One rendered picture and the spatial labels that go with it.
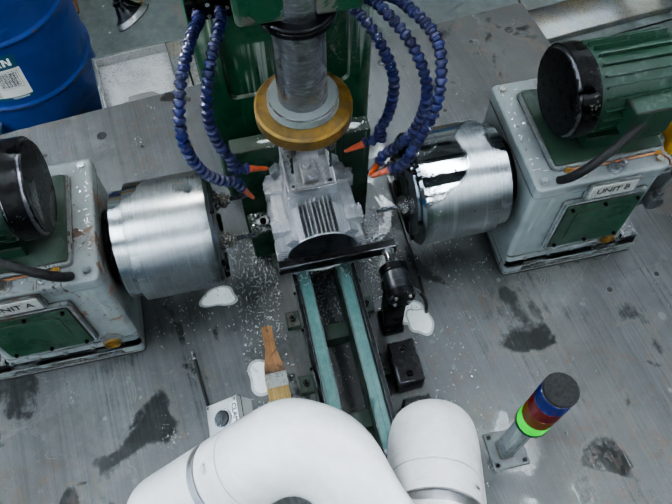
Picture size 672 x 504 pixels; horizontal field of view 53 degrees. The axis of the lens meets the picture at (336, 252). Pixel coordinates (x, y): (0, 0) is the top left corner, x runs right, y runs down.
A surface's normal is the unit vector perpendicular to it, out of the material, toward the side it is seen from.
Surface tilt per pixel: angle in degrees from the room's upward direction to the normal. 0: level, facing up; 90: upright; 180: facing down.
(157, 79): 0
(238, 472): 46
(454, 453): 29
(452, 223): 77
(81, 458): 0
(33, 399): 0
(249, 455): 39
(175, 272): 70
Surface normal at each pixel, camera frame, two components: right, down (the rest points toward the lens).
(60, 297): 0.22, 0.85
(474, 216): 0.21, 0.68
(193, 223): 0.09, -0.09
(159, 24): 0.00, -0.48
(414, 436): -0.50, -0.72
